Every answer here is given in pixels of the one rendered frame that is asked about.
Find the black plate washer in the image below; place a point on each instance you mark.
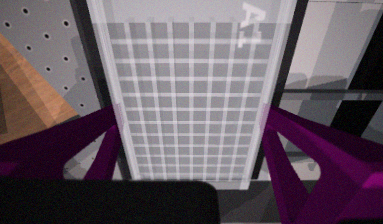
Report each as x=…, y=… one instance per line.
x=335, y=79

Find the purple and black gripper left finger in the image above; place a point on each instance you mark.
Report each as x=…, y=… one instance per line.
x=44, y=154

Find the grey flat base plate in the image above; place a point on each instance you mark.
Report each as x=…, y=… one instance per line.
x=44, y=32

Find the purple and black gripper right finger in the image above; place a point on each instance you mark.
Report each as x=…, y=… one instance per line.
x=350, y=186

